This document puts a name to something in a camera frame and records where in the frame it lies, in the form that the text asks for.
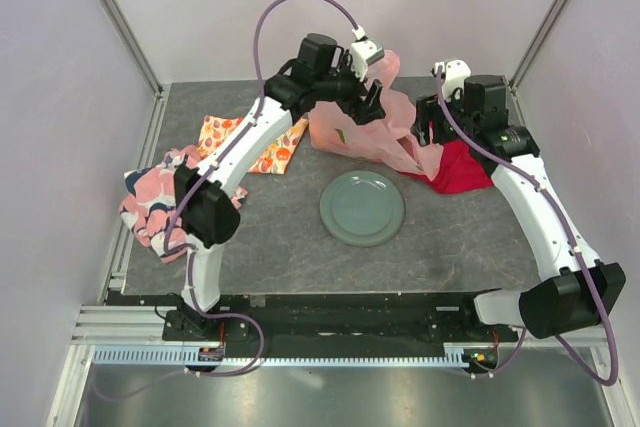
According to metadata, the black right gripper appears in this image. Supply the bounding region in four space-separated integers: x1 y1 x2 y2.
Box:
410 85 478 147

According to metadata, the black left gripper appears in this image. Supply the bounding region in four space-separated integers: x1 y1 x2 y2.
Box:
315 53 386 126

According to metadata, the pink plastic bag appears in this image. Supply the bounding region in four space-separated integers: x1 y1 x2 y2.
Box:
308 50 444 180

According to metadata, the grey-green round plate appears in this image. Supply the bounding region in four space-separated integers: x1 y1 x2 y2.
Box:
319 170 405 247

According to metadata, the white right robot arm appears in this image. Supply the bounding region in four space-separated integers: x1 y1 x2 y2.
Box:
412 69 626 341

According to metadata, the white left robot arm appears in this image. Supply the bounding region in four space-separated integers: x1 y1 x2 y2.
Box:
174 33 385 340

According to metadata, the red cloth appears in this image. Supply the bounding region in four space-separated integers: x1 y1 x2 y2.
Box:
402 140 494 195

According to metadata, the orange floral cloth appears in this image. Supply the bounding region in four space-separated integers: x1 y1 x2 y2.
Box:
196 115 310 176

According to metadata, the pink navy floral cloth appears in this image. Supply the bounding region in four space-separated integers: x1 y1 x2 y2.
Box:
118 144 249 267

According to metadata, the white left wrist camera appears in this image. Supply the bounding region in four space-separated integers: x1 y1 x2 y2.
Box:
348 25 385 81

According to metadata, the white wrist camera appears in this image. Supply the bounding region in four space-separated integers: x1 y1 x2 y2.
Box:
431 59 471 101
348 25 385 81

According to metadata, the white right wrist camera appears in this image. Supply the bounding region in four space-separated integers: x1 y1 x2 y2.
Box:
431 59 471 101

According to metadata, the aluminium frame rail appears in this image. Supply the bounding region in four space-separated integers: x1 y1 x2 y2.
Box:
67 0 166 98

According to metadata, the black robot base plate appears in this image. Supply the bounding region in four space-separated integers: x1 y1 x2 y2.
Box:
162 292 518 344

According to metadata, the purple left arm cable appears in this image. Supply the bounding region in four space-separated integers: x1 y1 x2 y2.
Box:
89 0 366 401

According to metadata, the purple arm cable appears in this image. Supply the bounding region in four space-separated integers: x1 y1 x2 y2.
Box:
434 66 621 388
89 0 366 401

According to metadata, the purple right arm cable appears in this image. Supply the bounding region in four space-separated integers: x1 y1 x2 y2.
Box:
434 66 621 388

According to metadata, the blue-grey cable duct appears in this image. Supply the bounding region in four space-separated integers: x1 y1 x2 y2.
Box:
92 345 471 368

